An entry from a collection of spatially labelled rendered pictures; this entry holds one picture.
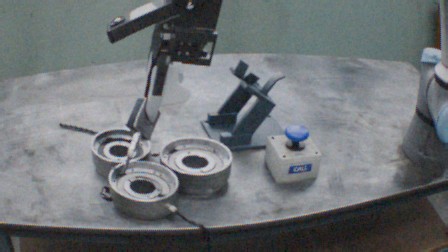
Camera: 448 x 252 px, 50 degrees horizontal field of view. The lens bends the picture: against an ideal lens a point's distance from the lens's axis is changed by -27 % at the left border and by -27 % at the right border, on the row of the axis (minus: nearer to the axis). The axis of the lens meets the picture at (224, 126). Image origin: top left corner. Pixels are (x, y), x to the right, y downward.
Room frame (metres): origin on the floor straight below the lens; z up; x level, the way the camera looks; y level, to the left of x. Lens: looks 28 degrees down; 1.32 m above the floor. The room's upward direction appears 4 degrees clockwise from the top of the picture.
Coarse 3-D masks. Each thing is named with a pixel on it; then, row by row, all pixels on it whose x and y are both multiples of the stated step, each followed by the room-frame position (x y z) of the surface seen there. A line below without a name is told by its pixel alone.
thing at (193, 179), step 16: (176, 144) 0.84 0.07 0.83; (192, 144) 0.85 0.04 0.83; (208, 144) 0.85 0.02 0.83; (160, 160) 0.78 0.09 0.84; (176, 160) 0.80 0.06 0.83; (192, 160) 0.82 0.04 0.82; (208, 160) 0.81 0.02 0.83; (224, 160) 0.81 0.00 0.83; (192, 176) 0.75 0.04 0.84; (208, 176) 0.75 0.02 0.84; (224, 176) 0.77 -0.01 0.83; (192, 192) 0.76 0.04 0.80; (208, 192) 0.76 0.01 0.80
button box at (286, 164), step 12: (276, 144) 0.84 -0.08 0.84; (288, 144) 0.84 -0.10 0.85; (300, 144) 0.84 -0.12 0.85; (312, 144) 0.85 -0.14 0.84; (276, 156) 0.82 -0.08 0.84; (288, 156) 0.81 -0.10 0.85; (300, 156) 0.81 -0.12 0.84; (312, 156) 0.81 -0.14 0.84; (276, 168) 0.81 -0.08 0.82; (288, 168) 0.80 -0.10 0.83; (300, 168) 0.81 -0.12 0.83; (312, 168) 0.82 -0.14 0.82; (276, 180) 0.80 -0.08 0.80; (288, 180) 0.80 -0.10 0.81; (300, 180) 0.81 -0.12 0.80
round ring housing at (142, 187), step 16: (112, 176) 0.72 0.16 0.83; (144, 176) 0.75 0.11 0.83; (160, 176) 0.75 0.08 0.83; (176, 176) 0.74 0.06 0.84; (112, 192) 0.69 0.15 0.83; (128, 192) 0.70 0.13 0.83; (144, 192) 0.74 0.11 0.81; (160, 192) 0.71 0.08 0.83; (176, 192) 0.71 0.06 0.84; (128, 208) 0.67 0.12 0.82; (144, 208) 0.67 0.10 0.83; (160, 208) 0.68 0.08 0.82
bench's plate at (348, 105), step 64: (128, 64) 1.22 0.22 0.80; (256, 64) 1.26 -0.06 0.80; (320, 64) 1.31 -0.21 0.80; (384, 64) 1.40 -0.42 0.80; (0, 128) 0.88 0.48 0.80; (64, 128) 0.91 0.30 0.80; (192, 128) 0.95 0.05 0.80; (320, 128) 0.99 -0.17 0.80; (384, 128) 1.02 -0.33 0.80; (0, 192) 0.66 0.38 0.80; (64, 192) 0.70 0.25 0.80; (256, 192) 0.78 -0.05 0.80; (320, 192) 0.78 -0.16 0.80; (384, 192) 0.78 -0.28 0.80
